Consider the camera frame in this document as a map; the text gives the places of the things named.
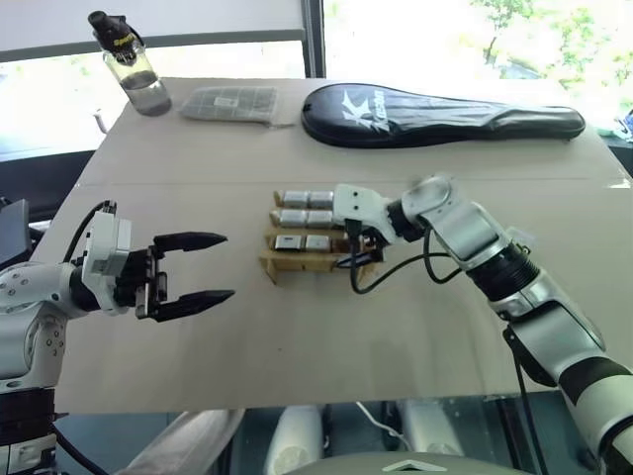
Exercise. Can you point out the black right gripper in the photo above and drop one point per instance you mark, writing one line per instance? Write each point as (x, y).
(368, 245)

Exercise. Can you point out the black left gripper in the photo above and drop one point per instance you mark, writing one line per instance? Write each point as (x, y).
(146, 282)

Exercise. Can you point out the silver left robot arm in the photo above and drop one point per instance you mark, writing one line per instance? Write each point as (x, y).
(29, 289)

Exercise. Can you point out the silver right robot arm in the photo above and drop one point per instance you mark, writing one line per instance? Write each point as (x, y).
(470, 218)

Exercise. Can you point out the wooden battery tray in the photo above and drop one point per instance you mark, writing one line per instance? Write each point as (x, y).
(297, 262)

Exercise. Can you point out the large brown cardboard sheet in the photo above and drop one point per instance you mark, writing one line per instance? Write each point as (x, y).
(306, 341)

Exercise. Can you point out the black racket case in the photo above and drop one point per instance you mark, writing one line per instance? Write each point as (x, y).
(420, 116)

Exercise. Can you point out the small white object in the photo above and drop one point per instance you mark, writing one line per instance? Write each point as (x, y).
(100, 121)

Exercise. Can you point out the black monitor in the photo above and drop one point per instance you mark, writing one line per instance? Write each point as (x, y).
(12, 232)

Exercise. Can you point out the white rounded robot leg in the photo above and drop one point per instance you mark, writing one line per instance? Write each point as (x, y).
(294, 440)
(430, 428)

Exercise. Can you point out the clear bottle with black cap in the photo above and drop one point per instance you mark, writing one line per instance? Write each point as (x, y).
(141, 79)

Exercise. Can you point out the dark rounded robot body shell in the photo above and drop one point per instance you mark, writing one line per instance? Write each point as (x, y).
(420, 465)

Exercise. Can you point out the teal clutter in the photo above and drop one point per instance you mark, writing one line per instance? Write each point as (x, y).
(620, 128)

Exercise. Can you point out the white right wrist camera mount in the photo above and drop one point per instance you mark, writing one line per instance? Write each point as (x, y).
(358, 205)

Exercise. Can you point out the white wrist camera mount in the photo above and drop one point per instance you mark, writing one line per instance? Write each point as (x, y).
(358, 205)
(106, 242)

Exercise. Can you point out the small silver camera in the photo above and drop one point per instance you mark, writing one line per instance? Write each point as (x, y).
(318, 243)
(320, 219)
(296, 199)
(288, 243)
(321, 198)
(293, 218)

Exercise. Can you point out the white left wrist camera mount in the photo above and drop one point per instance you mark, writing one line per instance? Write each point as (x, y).
(106, 242)

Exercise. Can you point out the dark window frame post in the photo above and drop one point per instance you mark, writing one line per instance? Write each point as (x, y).
(312, 39)

